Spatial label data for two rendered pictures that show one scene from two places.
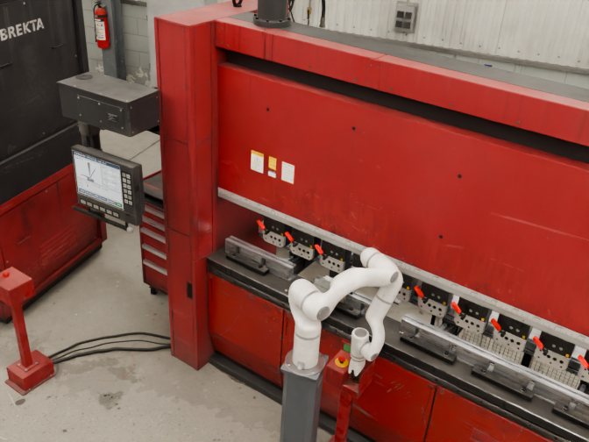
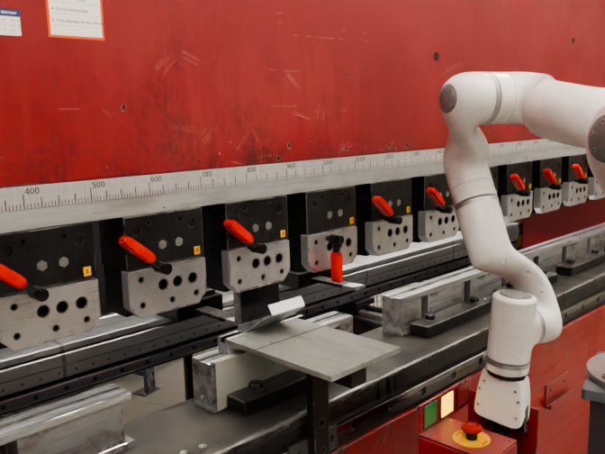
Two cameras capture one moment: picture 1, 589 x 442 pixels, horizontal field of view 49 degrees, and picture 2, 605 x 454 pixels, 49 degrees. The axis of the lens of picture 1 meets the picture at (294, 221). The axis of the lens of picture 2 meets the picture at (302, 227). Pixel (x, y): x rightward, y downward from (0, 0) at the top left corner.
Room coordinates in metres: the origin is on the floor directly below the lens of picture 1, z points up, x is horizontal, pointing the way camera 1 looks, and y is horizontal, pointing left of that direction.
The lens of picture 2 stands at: (2.61, 0.94, 1.40)
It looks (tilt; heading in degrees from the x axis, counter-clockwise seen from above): 9 degrees down; 282
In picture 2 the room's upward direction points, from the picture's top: 2 degrees counter-clockwise
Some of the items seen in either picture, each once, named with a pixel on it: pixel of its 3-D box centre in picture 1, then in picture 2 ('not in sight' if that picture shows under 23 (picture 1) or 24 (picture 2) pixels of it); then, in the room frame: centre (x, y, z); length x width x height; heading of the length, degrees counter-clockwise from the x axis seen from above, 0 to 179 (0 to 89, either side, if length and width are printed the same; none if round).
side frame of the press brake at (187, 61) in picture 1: (224, 193); not in sight; (3.65, 0.46, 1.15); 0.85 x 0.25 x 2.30; 147
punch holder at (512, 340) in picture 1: (513, 329); (507, 190); (2.42, -1.07, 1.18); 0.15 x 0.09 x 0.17; 57
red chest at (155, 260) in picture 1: (187, 239); not in sight; (4.08, 0.80, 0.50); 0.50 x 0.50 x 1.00; 57
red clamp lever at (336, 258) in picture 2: not in sight; (334, 258); (2.82, -0.36, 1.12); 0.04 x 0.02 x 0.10; 147
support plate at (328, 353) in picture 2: (322, 295); (311, 346); (2.84, -0.18, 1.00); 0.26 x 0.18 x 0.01; 147
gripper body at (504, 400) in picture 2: (358, 362); (503, 392); (2.48, -0.37, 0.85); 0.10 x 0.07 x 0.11; 148
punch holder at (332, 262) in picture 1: (336, 253); (245, 240); (2.97, -0.24, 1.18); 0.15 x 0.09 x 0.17; 57
